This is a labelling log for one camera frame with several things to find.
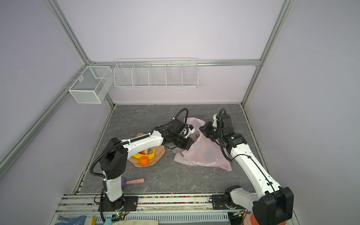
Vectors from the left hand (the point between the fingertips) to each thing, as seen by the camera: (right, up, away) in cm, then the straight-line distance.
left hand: (195, 149), depth 81 cm
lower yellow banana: (-28, -6, +7) cm, 29 cm away
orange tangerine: (-31, -7, +2) cm, 32 cm away
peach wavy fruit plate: (-23, -3, +8) cm, 24 cm away
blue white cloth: (-59, -32, -12) cm, 68 cm away
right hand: (+1, +14, -4) cm, 14 cm away
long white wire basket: (-25, +51, +21) cm, 61 cm away
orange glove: (+16, -14, -37) cm, 42 cm away
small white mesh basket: (-72, +41, +16) cm, 84 cm away
